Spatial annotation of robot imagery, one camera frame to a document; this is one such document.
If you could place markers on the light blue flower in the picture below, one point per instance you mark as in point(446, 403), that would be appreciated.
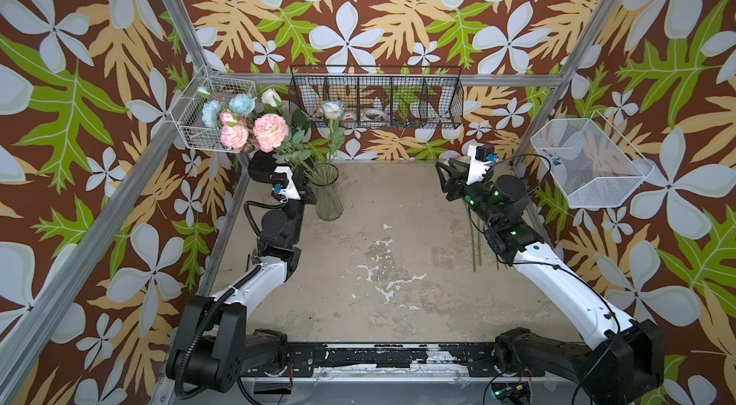
point(242, 105)

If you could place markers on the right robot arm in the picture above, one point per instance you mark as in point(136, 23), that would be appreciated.
point(618, 360)

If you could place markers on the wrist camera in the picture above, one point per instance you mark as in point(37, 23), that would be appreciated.
point(482, 161)
point(283, 185)

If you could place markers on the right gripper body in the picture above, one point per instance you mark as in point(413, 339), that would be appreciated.
point(480, 199)

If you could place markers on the black wire basket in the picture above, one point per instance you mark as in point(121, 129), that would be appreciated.
point(388, 96)

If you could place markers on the clear glass vase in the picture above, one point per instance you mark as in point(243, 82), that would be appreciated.
point(324, 177)

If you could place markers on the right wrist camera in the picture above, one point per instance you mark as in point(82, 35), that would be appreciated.
point(482, 161)

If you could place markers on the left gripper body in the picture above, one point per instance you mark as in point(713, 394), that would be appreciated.
point(304, 198)

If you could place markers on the white wire basket left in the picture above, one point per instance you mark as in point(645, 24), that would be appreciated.
point(196, 111)

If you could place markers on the white mesh basket right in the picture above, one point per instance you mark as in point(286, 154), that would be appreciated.
point(593, 164)

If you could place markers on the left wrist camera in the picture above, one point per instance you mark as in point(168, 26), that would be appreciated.
point(283, 185)

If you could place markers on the black mounting rail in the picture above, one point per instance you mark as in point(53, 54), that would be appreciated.
point(473, 359)

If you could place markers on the small pink bud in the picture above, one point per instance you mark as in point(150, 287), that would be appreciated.
point(228, 119)

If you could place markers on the black orange tool case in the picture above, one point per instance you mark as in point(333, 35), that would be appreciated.
point(260, 166)

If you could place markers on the bluish white rose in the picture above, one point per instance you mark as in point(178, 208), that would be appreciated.
point(332, 109)

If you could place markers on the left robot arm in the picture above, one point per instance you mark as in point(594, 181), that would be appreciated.
point(212, 348)

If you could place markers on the large pink carnation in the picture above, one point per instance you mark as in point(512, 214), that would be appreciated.
point(270, 131)

